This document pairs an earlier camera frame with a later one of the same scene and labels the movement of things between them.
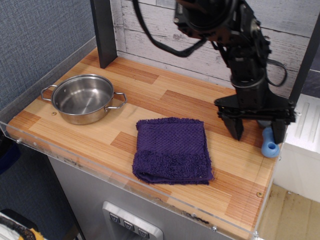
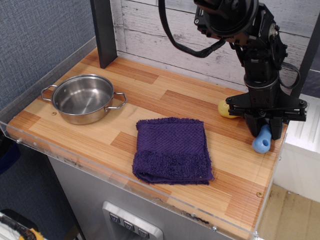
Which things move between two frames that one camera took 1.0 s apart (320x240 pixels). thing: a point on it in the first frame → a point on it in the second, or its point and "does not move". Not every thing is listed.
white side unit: x=299 y=167 does not move
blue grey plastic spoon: x=270 y=148 → x=261 y=143
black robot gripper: x=252 y=100 → x=267 y=101
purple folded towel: x=172 y=151 does not move
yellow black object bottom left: x=27 y=230 does not move
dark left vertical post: x=104 y=31 does not move
